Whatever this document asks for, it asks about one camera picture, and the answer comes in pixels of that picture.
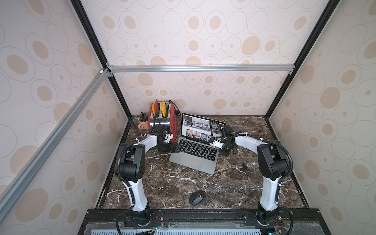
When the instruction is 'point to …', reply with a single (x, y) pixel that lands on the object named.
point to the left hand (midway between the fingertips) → (176, 149)
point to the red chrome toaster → (156, 118)
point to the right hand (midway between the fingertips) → (221, 152)
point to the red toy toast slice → (156, 105)
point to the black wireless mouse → (196, 197)
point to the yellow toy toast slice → (163, 108)
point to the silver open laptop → (194, 150)
